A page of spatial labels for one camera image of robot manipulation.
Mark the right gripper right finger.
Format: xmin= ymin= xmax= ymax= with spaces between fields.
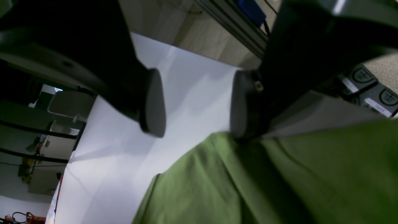
xmin=230 ymin=0 xmax=398 ymax=139

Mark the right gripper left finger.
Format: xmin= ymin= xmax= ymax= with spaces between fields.
xmin=1 ymin=0 xmax=166 ymax=138

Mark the green T-shirt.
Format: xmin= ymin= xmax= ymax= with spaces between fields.
xmin=132 ymin=120 xmax=398 ymax=224

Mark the grey chair back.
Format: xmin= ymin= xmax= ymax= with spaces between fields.
xmin=47 ymin=91 xmax=95 ymax=122

